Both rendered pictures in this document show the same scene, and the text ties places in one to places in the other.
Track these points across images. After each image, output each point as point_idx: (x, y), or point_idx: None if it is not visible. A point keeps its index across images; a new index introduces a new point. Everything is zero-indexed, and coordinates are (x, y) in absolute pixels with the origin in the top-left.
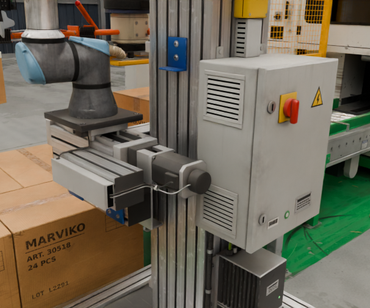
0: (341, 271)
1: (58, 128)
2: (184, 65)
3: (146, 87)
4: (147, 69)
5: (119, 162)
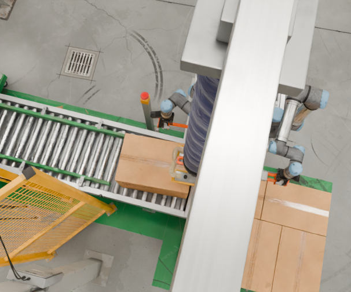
0: (131, 107)
1: (272, 140)
2: None
3: (163, 186)
4: (66, 266)
5: (278, 101)
